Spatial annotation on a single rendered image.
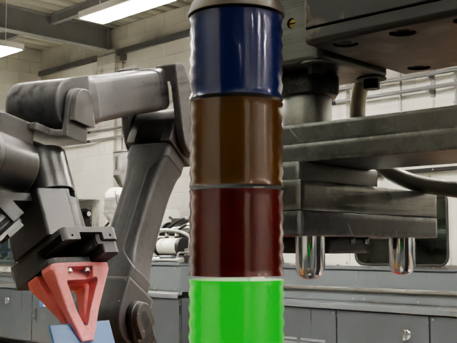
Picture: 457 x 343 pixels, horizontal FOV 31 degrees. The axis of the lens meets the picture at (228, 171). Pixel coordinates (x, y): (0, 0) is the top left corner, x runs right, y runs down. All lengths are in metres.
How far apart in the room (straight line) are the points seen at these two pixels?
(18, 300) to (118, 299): 8.78
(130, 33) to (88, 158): 1.92
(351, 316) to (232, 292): 5.88
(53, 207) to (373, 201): 0.35
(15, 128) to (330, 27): 0.39
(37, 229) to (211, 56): 0.53
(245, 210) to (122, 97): 0.68
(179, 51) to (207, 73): 10.47
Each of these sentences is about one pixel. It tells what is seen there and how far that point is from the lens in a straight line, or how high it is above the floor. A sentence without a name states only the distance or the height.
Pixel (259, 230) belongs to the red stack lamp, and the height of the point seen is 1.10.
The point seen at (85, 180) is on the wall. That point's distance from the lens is 12.17.
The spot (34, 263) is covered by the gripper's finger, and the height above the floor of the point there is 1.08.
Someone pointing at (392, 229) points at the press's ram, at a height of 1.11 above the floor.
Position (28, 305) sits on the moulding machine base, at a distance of 9.55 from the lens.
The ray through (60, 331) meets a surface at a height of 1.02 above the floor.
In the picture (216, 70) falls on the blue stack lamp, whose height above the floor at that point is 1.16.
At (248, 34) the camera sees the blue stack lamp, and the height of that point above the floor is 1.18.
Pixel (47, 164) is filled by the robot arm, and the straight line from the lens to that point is 0.86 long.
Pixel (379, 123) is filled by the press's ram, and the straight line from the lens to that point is 0.54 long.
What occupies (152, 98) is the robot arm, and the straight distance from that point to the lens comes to 1.04.
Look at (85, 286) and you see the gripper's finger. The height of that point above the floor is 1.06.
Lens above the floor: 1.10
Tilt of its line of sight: 5 degrees up
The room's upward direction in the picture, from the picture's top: straight up
